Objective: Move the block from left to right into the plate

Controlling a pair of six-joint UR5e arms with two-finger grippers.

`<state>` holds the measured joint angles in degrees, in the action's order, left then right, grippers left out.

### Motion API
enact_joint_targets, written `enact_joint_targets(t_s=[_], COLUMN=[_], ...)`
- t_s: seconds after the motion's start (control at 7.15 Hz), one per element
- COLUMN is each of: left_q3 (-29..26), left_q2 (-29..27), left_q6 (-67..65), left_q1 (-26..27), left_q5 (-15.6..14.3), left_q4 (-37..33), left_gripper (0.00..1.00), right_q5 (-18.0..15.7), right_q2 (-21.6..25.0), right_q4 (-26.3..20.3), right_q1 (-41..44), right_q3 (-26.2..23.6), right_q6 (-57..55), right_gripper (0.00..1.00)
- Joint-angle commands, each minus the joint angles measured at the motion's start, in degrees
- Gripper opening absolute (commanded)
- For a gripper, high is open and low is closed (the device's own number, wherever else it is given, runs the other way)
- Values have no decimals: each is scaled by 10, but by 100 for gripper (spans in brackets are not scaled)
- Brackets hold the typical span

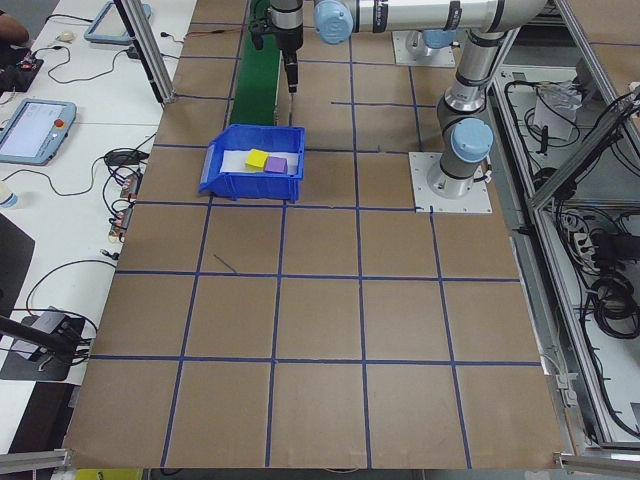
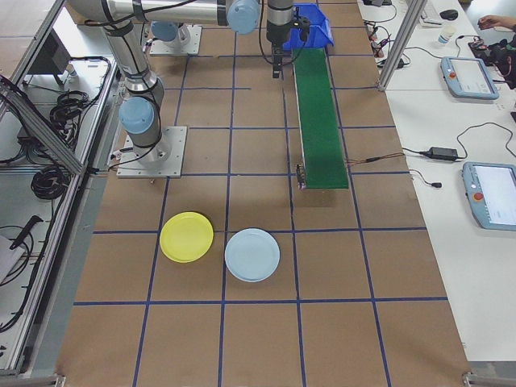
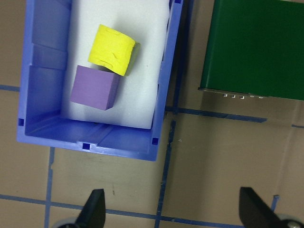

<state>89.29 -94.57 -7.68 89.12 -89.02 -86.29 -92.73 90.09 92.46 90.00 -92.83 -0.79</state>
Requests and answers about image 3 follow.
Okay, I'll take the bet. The green conveyor belt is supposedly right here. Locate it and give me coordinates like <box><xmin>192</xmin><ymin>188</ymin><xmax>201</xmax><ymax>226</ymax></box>
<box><xmin>198</xmin><ymin>0</ymin><xmax>304</xmax><ymax>102</ymax></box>

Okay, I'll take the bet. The blue plastic storage bin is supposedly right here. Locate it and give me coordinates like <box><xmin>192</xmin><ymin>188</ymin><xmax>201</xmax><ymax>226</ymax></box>
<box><xmin>16</xmin><ymin>0</ymin><xmax>185</xmax><ymax>162</ymax></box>

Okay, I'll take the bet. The yellow foam block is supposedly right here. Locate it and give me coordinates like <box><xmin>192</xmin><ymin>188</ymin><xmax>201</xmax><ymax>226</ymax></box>
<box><xmin>88</xmin><ymin>24</ymin><xmax>141</xmax><ymax>77</ymax></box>

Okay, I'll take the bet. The purple foam block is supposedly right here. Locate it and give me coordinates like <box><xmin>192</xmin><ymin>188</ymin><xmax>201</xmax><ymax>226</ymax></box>
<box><xmin>70</xmin><ymin>65</ymin><xmax>121</xmax><ymax>111</ymax></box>

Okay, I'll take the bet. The white foam pad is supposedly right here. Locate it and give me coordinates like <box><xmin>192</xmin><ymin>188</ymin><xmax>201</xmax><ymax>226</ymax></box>
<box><xmin>60</xmin><ymin>0</ymin><xmax>171</xmax><ymax>130</ymax></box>

